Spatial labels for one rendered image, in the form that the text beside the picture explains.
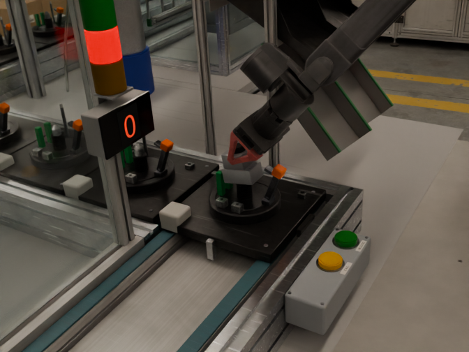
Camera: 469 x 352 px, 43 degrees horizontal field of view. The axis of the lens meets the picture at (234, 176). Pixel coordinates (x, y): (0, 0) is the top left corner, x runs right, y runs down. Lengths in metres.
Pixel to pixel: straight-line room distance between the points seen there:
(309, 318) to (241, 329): 0.12
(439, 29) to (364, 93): 3.73
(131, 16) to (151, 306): 1.13
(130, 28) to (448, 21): 3.59
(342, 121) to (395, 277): 0.39
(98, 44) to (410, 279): 0.70
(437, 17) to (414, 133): 3.51
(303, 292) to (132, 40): 1.21
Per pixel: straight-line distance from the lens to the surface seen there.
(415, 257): 1.23
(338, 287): 0.99
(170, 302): 1.04
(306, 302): 0.96
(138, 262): 1.08
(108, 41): 0.92
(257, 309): 0.95
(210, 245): 1.08
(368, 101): 1.49
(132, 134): 0.98
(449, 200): 1.42
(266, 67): 0.99
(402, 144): 1.65
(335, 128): 1.34
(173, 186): 1.25
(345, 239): 1.07
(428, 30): 5.20
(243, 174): 1.10
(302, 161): 1.54
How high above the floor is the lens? 1.59
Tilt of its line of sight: 29 degrees down
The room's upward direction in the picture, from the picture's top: 4 degrees counter-clockwise
